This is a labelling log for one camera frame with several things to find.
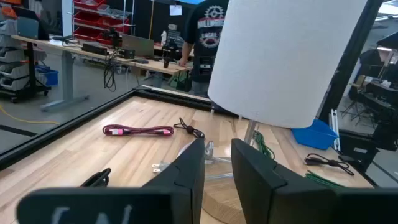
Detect black upright frame post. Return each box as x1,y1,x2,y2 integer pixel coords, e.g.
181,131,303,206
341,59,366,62
317,0,385,124

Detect person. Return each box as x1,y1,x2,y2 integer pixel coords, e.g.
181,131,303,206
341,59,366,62
178,0,229,98

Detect white shade wooden base lamp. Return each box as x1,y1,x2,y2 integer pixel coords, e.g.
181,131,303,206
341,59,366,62
201,0,368,224

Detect blue plastic bin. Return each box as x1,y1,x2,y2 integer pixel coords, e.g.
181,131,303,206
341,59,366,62
291,119,339,151

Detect green bag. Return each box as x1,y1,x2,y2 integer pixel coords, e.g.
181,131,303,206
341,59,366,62
169,71,192,93

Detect blue storage crate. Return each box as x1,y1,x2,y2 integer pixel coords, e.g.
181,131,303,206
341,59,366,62
35,64,59,87

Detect long black electronics box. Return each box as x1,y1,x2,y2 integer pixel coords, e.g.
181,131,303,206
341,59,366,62
81,42,109,56

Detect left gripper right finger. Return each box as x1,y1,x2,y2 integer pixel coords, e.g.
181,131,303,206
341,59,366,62
231,138,398,224

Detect shelf rack with red bins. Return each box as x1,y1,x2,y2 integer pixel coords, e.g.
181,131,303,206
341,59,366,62
73,0,135,46

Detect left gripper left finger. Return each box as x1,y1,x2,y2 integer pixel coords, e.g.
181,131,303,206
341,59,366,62
16,138,206,224

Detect wooden desk with grey legs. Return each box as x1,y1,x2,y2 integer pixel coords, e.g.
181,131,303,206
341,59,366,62
11,33,193,113

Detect black table frame rails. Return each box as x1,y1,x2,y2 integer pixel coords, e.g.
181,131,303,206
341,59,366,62
0,85,398,189

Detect black desk cable bundle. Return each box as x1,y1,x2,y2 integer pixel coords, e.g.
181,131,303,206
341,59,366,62
103,49,118,93

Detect black USB cable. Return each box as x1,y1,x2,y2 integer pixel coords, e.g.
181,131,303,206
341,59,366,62
80,167,112,187
303,153,355,176
173,117,205,139

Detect yellow extension cord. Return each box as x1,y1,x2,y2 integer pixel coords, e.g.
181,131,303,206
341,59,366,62
0,104,60,126

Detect silver aluminium extrusion bar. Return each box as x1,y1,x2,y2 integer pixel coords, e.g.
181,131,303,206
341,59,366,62
329,108,341,152

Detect black workbench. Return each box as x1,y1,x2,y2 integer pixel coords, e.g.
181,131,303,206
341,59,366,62
348,46,398,138

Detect small black electronics box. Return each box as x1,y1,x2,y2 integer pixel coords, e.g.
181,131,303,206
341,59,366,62
118,48,136,60

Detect grey parts drawer cart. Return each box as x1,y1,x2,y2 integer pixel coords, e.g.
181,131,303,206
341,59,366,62
0,0,52,103

